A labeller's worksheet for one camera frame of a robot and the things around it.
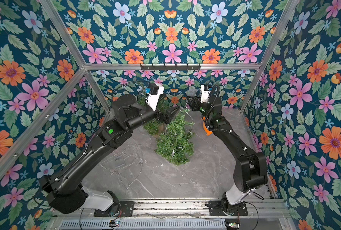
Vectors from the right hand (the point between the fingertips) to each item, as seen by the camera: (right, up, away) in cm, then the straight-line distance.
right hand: (195, 94), depth 79 cm
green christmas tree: (-25, -19, +12) cm, 33 cm away
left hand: (-12, -7, -23) cm, 27 cm away
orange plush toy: (+12, -23, +25) cm, 36 cm away
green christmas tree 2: (-11, -27, -7) cm, 30 cm away
